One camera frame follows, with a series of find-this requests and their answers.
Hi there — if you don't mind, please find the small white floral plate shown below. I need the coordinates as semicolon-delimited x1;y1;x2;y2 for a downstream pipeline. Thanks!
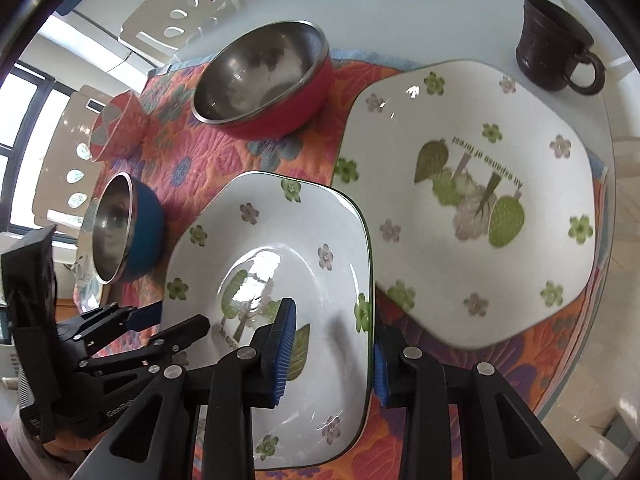
160;170;377;472

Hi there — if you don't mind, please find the blue steel bowl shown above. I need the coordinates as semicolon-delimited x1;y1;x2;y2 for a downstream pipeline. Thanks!
91;172;165;285

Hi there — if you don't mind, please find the cream chair lower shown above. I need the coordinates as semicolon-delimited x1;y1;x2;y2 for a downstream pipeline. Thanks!
32;84;111;237

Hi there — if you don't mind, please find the cream chair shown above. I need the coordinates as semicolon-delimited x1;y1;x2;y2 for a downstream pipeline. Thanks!
32;84;111;237
118;0;227;65

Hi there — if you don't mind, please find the colourful quilted placemat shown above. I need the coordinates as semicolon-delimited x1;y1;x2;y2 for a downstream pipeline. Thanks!
93;50;608;479

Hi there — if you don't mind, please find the small red patterned bowl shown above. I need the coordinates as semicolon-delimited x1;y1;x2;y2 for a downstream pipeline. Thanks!
89;90;150;162

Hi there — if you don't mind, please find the black framed window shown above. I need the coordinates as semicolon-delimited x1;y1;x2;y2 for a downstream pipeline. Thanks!
1;62;74;235

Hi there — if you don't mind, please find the large white floral plate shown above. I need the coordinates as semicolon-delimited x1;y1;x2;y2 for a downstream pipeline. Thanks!
333;60;597;350

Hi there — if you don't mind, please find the red steel bowl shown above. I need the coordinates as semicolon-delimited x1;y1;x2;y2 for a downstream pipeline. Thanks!
192;21;333;141

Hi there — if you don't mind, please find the cream chair upper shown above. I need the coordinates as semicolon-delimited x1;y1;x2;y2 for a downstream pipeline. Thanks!
118;0;227;65

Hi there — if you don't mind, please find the dark brown mug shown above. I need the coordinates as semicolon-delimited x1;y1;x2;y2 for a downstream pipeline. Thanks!
515;0;605;96

